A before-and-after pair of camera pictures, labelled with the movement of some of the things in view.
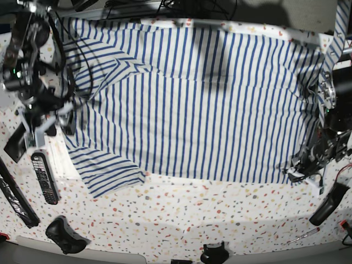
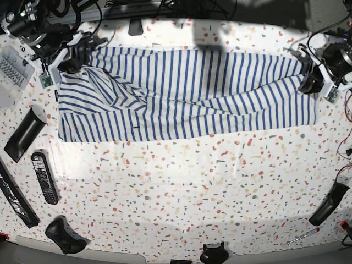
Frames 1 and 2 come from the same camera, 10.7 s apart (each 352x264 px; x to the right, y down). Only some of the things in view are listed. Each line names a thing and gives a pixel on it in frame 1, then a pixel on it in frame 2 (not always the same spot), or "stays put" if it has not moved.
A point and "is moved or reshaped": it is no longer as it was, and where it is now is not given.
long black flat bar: [16, 198] stays put
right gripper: [37, 114] -> [53, 60]
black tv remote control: [46, 176] stays put
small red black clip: [344, 224] stays put
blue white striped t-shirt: [191, 100] is moved or reshaped
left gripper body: [315, 152] -> [317, 80]
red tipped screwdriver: [309, 234] stays put
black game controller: [60, 231] stays put
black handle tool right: [329, 203] stays put
